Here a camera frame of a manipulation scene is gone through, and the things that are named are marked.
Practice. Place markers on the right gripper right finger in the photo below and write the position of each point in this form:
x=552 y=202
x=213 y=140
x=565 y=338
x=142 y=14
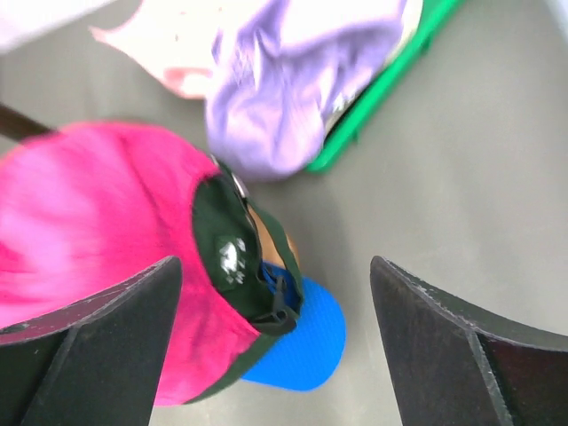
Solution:
x=454 y=363

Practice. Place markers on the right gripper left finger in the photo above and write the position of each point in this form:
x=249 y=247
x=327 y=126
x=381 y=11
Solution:
x=95 y=362

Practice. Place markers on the blue cap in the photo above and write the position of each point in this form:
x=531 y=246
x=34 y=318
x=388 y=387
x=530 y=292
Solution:
x=305 y=358

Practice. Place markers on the magenta cap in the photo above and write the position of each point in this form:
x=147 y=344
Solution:
x=89 y=207

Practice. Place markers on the dark green cap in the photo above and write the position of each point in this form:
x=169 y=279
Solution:
x=267 y=296

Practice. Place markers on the lavender cap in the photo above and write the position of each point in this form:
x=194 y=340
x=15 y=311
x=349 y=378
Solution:
x=310 y=56

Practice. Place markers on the round wooden hat stand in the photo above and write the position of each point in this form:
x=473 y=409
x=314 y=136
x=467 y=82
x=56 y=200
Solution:
x=267 y=225

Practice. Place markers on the light pink cap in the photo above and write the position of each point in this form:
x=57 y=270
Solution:
x=191 y=47

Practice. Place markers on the green plastic bin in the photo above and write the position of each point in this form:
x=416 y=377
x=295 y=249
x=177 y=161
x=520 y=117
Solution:
x=346 y=131

